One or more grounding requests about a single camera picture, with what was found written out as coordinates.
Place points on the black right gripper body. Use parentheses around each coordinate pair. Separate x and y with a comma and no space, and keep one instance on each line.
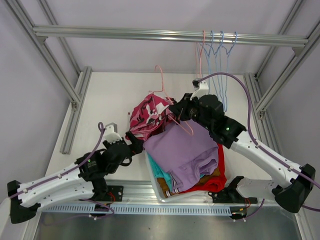
(191,107)

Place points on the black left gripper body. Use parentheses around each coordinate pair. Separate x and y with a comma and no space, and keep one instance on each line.
(106,144)

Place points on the blue wire hanger brown trousers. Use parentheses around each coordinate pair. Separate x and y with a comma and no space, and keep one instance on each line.
(218,66)

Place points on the red trousers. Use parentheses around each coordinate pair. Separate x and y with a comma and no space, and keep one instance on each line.
(216,181)

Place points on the pink wire hanger lilac trousers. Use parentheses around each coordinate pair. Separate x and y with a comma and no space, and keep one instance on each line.
(198,49)

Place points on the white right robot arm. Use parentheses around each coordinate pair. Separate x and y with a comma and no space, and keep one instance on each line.
(290,183)

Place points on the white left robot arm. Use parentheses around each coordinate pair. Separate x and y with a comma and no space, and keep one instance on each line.
(92,167)

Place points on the white plastic mesh basket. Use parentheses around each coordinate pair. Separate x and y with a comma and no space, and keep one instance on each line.
(157,189)

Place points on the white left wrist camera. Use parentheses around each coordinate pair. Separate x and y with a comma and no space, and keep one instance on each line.
(111,134)

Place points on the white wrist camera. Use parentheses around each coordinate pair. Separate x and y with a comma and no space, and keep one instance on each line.
(111,134)
(200,89)

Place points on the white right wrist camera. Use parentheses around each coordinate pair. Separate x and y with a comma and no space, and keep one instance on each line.
(200,89)

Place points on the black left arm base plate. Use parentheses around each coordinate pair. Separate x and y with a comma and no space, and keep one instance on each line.
(113,192)

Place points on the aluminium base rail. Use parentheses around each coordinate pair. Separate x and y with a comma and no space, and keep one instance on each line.
(135,191)

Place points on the left aluminium frame struts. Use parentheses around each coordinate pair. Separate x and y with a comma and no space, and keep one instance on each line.
(76,94)

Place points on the aluminium frame struts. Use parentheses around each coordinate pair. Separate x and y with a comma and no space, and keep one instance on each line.
(76,94)
(279,65)

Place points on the right aluminium frame struts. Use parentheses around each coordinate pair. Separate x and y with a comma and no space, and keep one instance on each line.
(279,65)

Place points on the white slotted cable duct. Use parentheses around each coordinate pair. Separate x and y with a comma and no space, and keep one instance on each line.
(138,209)

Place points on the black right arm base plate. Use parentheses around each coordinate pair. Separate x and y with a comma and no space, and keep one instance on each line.
(230,196)

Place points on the aluminium hanging rail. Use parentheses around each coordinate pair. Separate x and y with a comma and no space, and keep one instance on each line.
(270,40)

